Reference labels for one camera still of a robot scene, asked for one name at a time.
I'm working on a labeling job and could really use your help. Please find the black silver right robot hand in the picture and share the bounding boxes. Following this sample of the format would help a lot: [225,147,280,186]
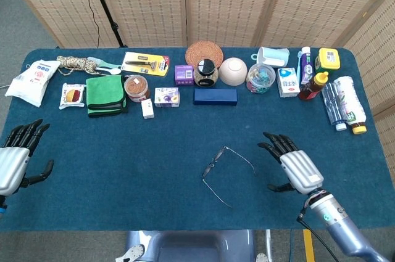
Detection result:
[257,131,325,195]

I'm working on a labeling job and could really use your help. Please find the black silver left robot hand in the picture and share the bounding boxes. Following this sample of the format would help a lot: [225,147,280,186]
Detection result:
[0,119,55,197]

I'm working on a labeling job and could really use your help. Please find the thin-framed eyeglasses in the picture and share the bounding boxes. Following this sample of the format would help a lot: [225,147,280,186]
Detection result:
[202,146,257,209]

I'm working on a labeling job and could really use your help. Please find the navy blue glasses case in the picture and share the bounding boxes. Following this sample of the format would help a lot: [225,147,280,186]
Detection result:
[193,88,239,107]

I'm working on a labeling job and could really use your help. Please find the clear plastic water bottle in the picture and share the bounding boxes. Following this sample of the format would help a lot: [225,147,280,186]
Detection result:
[321,82,347,132]

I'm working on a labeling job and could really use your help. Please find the yellow floor tape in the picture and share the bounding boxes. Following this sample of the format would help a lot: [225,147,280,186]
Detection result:
[302,229,316,262]

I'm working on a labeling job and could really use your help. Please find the white table leg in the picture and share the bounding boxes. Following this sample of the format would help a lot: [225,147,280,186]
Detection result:
[264,229,273,262]

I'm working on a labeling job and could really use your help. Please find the honey bottle yellow cap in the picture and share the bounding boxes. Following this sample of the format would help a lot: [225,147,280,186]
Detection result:
[297,71,330,101]

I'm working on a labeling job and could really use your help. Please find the white drink bottle yellow cap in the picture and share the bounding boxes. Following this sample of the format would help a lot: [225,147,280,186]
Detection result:
[333,76,368,135]

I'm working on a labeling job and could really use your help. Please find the blue table cloth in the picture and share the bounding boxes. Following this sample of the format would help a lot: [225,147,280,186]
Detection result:
[0,47,388,232]

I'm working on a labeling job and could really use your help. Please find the white salt bag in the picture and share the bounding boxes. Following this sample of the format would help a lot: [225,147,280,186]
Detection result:
[5,59,61,108]

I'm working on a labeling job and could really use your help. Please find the white blue carton box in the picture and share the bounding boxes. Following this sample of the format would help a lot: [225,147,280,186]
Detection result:
[276,67,301,99]

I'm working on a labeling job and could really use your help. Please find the white snack packet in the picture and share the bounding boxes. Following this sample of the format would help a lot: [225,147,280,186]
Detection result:
[59,82,86,110]

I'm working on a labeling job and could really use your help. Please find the clear jar of binder clips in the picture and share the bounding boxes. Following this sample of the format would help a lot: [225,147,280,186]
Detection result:
[245,63,276,94]

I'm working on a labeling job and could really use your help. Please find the white purple toothpaste tube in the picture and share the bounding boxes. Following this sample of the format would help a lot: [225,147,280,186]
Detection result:
[299,46,312,86]

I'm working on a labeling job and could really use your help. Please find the blue toothbrush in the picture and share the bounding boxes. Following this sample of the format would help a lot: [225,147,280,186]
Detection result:
[296,51,304,84]

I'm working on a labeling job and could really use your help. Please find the green jar yellow lid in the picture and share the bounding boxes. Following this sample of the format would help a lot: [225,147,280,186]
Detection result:
[314,47,341,75]

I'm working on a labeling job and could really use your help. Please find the white light-blue cup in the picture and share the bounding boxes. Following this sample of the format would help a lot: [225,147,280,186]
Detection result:
[257,46,291,68]

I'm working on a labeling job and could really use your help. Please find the folded green towel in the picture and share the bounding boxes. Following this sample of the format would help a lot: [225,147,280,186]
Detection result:
[85,74,129,118]

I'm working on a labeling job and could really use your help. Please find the beige upturned bowl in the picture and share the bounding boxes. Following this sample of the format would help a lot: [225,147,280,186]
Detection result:
[218,57,249,86]

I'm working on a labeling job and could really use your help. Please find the grey-blue robot torso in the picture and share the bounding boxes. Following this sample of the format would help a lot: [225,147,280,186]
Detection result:
[115,229,269,262]

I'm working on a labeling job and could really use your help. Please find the glass jar black lid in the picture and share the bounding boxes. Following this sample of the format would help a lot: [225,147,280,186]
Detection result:
[193,59,219,88]

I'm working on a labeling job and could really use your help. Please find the small white box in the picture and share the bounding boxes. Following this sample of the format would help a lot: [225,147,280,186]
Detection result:
[141,98,155,120]

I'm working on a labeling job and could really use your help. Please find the clear jar of rubber bands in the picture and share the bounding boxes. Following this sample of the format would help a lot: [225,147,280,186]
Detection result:
[123,74,151,103]

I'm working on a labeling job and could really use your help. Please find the purple cardboard box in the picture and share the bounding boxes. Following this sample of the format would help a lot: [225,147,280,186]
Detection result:
[174,64,195,86]

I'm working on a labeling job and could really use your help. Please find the white purple printed box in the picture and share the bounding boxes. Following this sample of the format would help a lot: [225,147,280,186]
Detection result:
[154,86,181,108]

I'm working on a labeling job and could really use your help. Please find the round woven rattan coaster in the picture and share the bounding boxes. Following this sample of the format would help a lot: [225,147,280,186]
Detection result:
[185,41,224,68]

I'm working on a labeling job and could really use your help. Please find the razor in yellow package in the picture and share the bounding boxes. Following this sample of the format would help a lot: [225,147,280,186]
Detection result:
[121,51,171,78]

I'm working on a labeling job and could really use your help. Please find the bamboo folding screen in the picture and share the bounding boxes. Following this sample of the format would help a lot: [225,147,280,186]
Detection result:
[0,0,395,152]

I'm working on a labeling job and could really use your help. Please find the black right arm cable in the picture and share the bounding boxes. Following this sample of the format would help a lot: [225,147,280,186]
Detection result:
[296,206,340,262]

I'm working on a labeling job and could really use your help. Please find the coiled beige rope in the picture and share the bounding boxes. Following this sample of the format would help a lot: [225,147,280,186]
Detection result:
[56,55,99,76]

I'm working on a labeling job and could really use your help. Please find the thin black hanging cable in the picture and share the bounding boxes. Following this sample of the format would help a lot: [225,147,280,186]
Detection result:
[75,0,100,49]

